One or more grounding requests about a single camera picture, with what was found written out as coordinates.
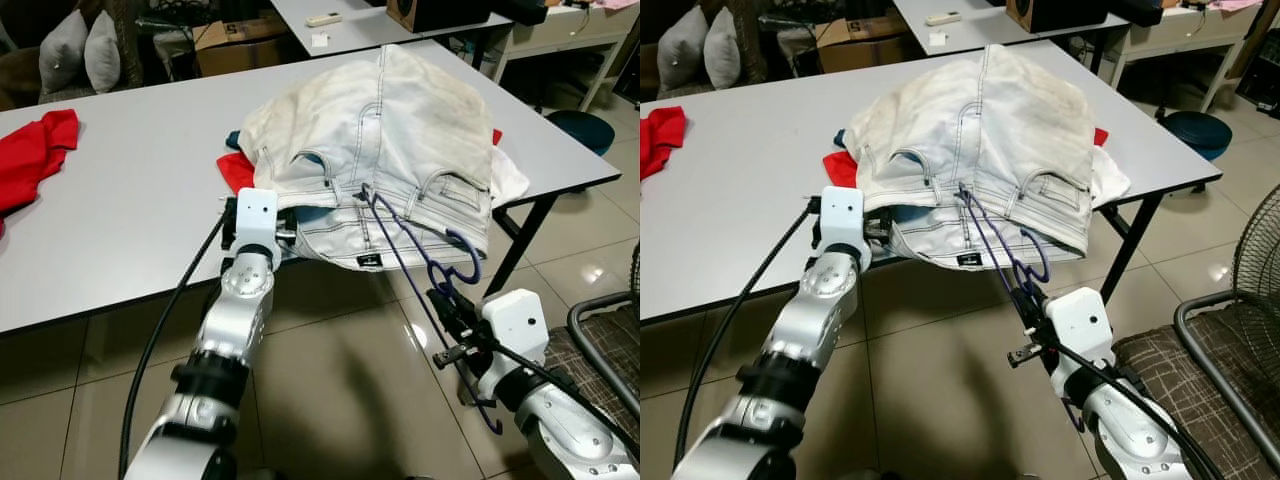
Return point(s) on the pink cloth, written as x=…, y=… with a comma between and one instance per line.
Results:
x=1235, y=5
x=615, y=4

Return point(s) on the white table with black legs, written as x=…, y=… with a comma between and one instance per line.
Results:
x=150, y=200
x=760, y=200

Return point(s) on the open brown cardboard box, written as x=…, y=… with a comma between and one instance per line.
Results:
x=240, y=55
x=860, y=52

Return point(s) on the grey pillow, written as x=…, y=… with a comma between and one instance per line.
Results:
x=722, y=48
x=62, y=50
x=683, y=48
x=103, y=50

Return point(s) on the chair with plaid cushion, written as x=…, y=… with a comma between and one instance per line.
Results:
x=1200, y=370
x=610, y=350

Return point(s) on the white remote control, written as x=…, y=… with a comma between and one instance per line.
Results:
x=324, y=19
x=944, y=17

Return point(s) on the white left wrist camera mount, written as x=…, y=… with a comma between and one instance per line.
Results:
x=842, y=212
x=256, y=215

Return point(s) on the white cloth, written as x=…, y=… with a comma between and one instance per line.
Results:
x=508, y=180
x=1110, y=180

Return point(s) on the black box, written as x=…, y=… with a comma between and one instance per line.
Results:
x=1138, y=10
x=520, y=10

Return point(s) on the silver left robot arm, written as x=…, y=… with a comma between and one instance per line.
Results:
x=820, y=320
x=235, y=320

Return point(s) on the wooden speaker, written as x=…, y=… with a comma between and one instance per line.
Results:
x=440, y=12
x=1060, y=12

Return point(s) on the round teal stool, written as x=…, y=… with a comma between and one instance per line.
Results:
x=1200, y=130
x=585, y=128

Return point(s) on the dark blue cloth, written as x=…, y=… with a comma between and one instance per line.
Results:
x=842, y=139
x=234, y=140

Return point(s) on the white desk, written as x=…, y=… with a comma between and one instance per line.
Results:
x=1180, y=30
x=560, y=30

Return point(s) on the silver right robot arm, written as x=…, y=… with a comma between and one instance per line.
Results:
x=570, y=440
x=1130, y=445

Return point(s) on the small white table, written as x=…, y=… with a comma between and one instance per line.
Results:
x=980, y=30
x=360, y=30

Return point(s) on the dark wicker sofa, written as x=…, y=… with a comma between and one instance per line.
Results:
x=15, y=75
x=650, y=70

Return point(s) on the white denim jeans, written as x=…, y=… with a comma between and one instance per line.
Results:
x=1000, y=120
x=400, y=120

